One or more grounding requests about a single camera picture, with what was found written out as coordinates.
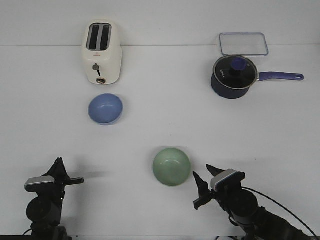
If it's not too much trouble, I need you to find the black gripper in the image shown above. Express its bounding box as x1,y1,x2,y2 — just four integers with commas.
36,157,84,200
193,164,242,213

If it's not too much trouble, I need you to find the green bowl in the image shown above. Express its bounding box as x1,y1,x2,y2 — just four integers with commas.
152,147,191,187

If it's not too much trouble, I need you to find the blue bowl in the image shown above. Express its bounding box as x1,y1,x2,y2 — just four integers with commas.
87,93,124,126

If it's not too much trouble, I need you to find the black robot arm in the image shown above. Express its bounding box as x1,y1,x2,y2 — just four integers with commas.
193,164,320,240
24,157,84,240

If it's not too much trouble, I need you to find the dark blue saucepan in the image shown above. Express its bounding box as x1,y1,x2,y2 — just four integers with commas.
211,61,305,99

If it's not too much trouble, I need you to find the glass pot lid blue knob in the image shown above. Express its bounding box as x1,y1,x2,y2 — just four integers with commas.
212,55,258,90

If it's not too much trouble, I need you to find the white two-slot toaster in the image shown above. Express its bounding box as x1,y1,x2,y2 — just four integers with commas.
81,19,123,85

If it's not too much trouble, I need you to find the clear rectangular container lid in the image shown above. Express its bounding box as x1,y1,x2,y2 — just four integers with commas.
219,32,269,57

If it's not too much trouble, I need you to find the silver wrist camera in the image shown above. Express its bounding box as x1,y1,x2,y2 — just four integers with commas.
210,169,245,192
24,175,55,193

